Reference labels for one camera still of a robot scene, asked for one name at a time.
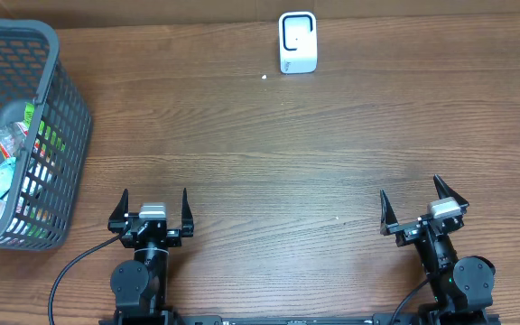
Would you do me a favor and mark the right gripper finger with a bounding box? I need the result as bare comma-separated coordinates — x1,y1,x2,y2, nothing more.
379,190,399,236
433,174,469,209

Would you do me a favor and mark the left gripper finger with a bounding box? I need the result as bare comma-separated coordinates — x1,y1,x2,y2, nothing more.
181,188,194,237
107,189,129,234

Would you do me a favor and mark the green snack packet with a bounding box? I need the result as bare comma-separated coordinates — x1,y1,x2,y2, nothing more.
0,102,67,159

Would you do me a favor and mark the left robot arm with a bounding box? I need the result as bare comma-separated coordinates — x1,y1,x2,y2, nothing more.
107,190,194,324

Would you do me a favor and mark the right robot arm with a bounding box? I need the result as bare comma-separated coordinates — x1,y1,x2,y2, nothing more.
380,174,500,325

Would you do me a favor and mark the white barcode scanner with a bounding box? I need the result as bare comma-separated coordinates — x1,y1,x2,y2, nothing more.
278,11,318,74

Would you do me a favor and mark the grey plastic mesh basket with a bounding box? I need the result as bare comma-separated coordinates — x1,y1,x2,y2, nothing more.
0,19,93,251

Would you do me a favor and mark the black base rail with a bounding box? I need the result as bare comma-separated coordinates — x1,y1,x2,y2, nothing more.
98,313,501,325

